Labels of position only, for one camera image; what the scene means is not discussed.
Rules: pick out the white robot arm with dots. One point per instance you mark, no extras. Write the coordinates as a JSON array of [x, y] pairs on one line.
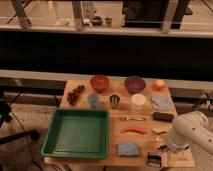
[[192, 126]]

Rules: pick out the small metal cup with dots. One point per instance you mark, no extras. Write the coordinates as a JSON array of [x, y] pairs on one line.
[[114, 101]]

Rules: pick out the blue plastic cup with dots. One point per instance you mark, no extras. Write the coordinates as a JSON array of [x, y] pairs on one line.
[[93, 100]]

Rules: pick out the white plastic cup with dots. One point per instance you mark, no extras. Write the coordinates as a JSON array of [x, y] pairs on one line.
[[137, 101]]

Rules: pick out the orange bowl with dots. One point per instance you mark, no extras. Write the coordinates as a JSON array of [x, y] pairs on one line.
[[99, 83]]

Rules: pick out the purple bowl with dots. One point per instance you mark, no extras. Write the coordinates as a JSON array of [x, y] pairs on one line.
[[134, 84]]

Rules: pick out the red grapes bunch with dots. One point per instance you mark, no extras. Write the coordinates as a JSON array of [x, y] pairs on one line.
[[73, 96]]

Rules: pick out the metal spoon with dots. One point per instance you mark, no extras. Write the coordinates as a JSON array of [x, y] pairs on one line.
[[132, 118]]

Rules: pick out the wooden board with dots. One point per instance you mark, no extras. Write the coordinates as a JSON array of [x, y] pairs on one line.
[[147, 142]]

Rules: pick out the orange fruit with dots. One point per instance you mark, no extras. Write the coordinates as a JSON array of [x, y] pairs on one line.
[[159, 84]]

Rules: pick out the blue patterned cloth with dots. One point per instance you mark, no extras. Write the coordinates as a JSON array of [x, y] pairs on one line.
[[161, 103]]

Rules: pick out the green plastic tray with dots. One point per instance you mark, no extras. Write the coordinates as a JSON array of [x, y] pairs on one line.
[[78, 134]]

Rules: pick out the red chili pepper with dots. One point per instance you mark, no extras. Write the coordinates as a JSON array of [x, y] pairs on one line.
[[139, 130]]

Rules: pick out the black rectangular block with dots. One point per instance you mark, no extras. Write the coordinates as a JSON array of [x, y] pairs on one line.
[[163, 117]]

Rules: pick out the blue sponge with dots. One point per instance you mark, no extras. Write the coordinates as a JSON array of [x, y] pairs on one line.
[[128, 149]]

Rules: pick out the yellow banana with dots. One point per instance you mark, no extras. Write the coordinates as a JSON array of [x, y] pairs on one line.
[[160, 134]]

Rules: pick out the black tripod stand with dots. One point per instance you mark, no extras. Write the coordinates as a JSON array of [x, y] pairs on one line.
[[11, 128]]

